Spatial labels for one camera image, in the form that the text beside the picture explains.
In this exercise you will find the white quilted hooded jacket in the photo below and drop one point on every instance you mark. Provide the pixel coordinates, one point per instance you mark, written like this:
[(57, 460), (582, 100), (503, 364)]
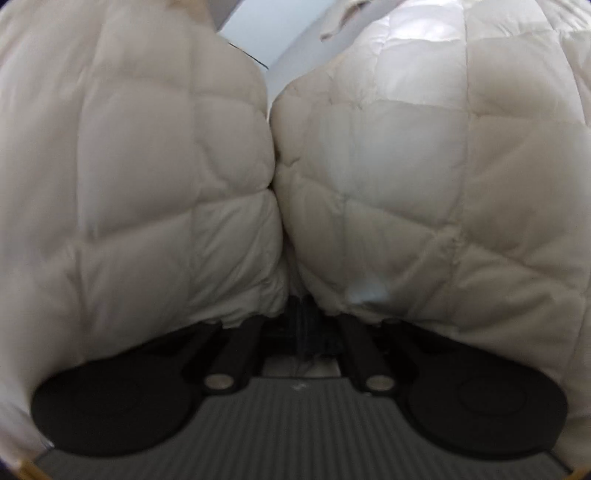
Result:
[(438, 168)]

